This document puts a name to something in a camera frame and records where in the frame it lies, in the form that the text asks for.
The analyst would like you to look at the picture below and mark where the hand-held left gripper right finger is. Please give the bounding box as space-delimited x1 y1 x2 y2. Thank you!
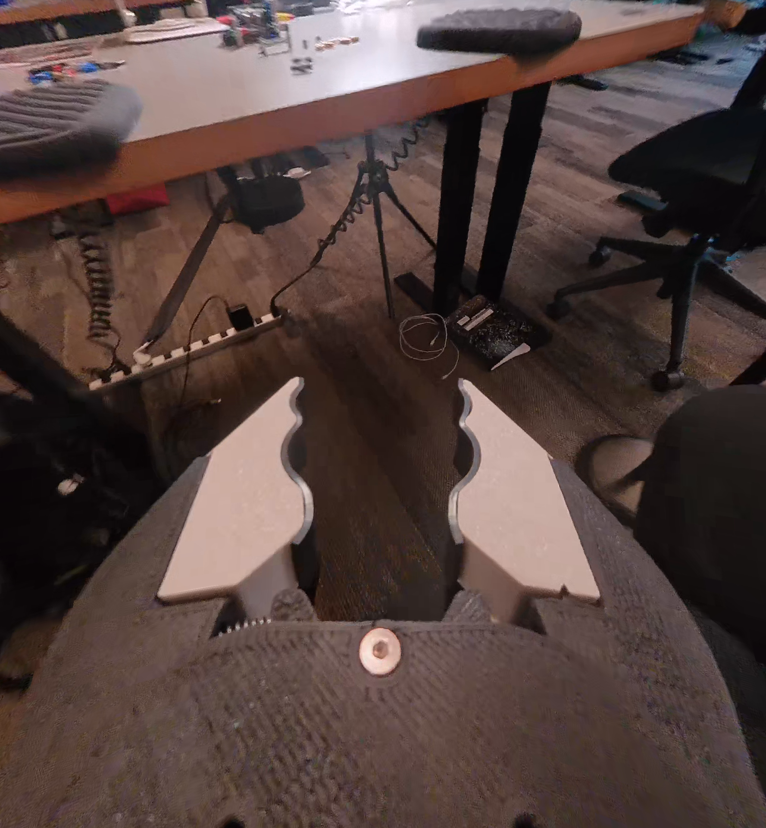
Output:
447 378 602 626

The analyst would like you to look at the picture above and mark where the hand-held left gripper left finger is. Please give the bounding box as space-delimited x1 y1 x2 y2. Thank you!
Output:
156 377 319 622

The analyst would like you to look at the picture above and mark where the pile of loose lego pieces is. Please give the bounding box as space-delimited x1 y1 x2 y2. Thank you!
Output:
27 60 128 85

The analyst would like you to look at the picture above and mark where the partly built lego car chassis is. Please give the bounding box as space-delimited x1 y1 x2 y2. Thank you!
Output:
221 3 293 57

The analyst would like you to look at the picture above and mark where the white power strip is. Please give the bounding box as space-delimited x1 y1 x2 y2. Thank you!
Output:
88 309 290 392

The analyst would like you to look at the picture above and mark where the black speckled notebook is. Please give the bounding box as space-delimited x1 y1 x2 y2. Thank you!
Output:
444 294 553 374

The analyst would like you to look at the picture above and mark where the person's leg in black trousers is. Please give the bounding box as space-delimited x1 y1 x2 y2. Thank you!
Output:
634 385 766 688

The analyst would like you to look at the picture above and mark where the large black bag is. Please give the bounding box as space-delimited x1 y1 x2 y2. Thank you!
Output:
0 382 167 677

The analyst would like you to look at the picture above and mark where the small black bag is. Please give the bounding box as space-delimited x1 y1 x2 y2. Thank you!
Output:
233 173 306 235

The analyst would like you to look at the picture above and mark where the black table leg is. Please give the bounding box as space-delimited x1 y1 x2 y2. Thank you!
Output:
396 83 553 313

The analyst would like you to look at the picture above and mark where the black tripod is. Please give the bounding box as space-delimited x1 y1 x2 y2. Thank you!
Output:
318 129 437 319

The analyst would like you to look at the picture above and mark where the red cloth object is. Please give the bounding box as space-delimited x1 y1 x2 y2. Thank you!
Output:
105 184 170 216

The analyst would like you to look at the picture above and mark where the black office chair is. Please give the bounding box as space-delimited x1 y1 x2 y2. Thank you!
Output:
544 0 766 392

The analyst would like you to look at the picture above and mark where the black textured cushion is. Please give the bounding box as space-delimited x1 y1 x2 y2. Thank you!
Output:
415 8 584 57
0 78 144 183

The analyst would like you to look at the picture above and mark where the thin white cable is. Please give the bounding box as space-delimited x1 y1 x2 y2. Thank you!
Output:
397 312 463 380

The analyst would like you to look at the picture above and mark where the black coiled cable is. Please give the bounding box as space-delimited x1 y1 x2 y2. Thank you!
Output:
269 116 430 311
75 216 125 353

